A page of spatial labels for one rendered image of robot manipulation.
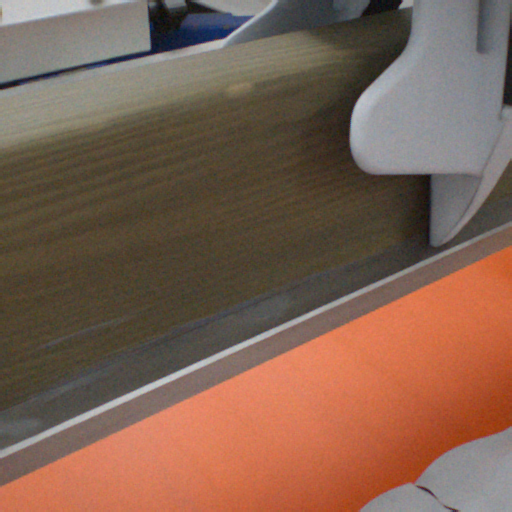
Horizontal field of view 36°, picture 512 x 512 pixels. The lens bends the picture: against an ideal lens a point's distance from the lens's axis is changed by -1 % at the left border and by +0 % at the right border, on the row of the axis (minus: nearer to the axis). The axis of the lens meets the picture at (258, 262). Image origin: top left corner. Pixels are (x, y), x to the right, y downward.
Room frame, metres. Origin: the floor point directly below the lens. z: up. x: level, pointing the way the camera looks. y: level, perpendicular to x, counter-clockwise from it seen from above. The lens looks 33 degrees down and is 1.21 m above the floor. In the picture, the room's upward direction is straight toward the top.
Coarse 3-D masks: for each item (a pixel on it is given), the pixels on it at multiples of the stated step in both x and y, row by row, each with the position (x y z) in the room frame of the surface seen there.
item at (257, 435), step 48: (240, 384) 0.28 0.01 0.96; (288, 384) 0.28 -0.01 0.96; (144, 432) 0.25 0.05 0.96; (192, 432) 0.25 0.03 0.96; (240, 432) 0.25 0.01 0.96; (288, 432) 0.25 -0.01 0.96; (336, 432) 0.25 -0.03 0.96; (48, 480) 0.22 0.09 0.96; (96, 480) 0.22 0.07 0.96; (144, 480) 0.22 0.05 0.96; (192, 480) 0.22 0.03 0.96; (240, 480) 0.22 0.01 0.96; (288, 480) 0.22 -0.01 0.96; (336, 480) 0.22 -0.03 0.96; (384, 480) 0.22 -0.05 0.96
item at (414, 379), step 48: (432, 288) 0.36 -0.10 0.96; (480, 288) 0.36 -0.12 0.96; (336, 336) 0.32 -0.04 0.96; (384, 336) 0.32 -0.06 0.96; (432, 336) 0.31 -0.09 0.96; (480, 336) 0.31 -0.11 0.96; (336, 384) 0.28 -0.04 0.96; (384, 384) 0.28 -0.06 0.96; (432, 384) 0.28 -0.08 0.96; (480, 384) 0.28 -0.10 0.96; (384, 432) 0.25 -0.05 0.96; (432, 432) 0.25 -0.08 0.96; (480, 432) 0.25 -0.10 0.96
